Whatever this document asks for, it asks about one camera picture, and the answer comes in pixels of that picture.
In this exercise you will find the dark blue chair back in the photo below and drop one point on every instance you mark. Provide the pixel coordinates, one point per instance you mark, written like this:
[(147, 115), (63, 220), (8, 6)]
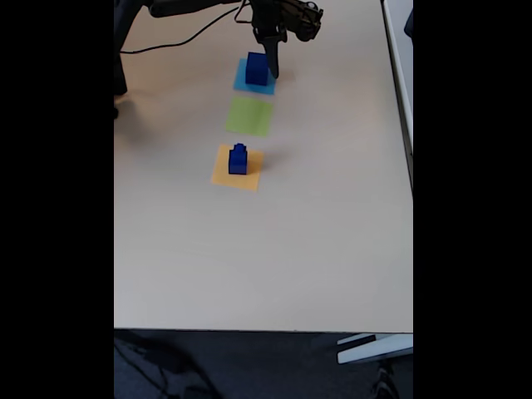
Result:
[(409, 23)]

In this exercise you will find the orange paper square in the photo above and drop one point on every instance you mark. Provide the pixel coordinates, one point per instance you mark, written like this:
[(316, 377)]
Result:
[(253, 180)]

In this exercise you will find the large blue cube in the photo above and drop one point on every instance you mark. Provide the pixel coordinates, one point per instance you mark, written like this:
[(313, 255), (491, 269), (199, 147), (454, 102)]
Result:
[(255, 72)]

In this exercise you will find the small blue cube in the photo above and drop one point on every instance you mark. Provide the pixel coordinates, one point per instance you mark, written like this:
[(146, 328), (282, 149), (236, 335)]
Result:
[(240, 154)]

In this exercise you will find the medium blue cube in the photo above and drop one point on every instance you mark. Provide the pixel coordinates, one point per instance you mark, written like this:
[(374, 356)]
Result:
[(237, 166)]

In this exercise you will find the green paper square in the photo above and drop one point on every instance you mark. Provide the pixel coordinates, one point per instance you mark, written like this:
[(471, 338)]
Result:
[(249, 118)]

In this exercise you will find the white table foot bar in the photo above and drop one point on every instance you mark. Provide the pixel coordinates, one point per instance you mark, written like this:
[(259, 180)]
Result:
[(374, 349)]

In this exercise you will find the blue paper square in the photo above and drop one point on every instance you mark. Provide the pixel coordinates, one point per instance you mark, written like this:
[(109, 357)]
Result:
[(239, 83)]

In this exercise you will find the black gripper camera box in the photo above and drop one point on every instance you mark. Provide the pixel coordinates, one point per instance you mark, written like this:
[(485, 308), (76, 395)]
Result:
[(307, 21)]

